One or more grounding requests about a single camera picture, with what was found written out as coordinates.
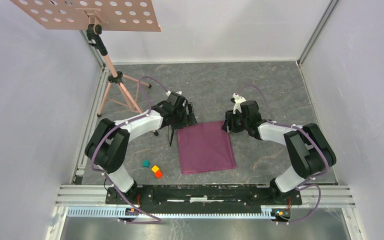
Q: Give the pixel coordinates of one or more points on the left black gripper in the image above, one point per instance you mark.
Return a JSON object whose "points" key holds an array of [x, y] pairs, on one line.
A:
{"points": [[190, 120]]}

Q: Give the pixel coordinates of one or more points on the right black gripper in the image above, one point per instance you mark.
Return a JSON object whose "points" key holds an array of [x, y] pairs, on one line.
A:
{"points": [[228, 125]]}

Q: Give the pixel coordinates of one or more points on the purple cloth napkin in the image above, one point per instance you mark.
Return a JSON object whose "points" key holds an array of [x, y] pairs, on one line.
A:
{"points": [[205, 148]]}

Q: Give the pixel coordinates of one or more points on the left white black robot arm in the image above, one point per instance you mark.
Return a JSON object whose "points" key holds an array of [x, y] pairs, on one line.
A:
{"points": [[109, 142]]}

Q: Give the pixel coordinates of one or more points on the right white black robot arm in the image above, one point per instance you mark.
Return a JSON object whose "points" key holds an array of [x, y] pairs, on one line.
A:
{"points": [[309, 152]]}

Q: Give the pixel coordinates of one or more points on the silver fork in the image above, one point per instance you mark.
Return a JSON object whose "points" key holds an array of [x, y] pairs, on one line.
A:
{"points": [[168, 133]]}

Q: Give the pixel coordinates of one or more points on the yellow cube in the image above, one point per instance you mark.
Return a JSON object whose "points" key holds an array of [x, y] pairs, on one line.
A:
{"points": [[155, 169]]}

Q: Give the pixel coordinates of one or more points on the teal cube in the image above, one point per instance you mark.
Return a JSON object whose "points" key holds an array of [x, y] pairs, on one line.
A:
{"points": [[146, 164]]}

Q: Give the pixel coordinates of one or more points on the orange cube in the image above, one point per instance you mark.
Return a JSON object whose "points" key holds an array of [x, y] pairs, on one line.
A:
{"points": [[158, 174]]}

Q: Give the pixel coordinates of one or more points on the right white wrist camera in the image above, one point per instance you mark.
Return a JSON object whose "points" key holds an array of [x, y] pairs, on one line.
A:
{"points": [[237, 100]]}

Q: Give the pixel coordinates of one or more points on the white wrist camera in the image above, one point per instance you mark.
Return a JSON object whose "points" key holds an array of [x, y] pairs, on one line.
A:
{"points": [[174, 95], [237, 100]]}

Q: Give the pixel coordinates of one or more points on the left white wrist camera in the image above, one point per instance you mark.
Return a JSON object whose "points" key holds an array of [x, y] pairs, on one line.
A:
{"points": [[174, 95]]}

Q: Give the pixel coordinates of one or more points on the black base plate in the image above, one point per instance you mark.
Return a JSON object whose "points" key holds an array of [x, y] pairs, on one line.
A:
{"points": [[209, 199]]}

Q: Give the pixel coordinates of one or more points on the aluminium frame rail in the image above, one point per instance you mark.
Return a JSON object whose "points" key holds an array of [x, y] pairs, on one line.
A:
{"points": [[96, 212]]}

